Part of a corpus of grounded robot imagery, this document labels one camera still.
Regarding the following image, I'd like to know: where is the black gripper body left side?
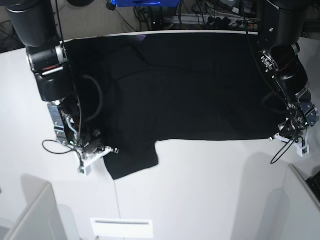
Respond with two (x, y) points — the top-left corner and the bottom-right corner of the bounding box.
(278, 118), (309, 140)

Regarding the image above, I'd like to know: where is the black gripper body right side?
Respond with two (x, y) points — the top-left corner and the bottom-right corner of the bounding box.
(80, 128), (105, 155)

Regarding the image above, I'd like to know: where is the dark T-shirt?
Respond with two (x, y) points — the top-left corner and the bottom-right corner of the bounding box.
(65, 33), (286, 180)

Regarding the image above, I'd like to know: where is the black robot arm right side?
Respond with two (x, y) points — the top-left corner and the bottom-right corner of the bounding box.
(0, 0), (119, 156)

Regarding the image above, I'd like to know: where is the black robot arm left side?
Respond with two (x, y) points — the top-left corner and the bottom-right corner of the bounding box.
(258, 0), (319, 141)

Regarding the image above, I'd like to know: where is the black keyboard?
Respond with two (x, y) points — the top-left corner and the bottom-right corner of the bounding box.
(306, 172), (320, 200)

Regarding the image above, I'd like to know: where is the white power strip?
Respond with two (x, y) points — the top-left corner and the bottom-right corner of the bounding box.
(164, 13), (260, 31)

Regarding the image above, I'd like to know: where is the blue box at top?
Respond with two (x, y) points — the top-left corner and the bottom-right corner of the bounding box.
(106, 0), (180, 11)

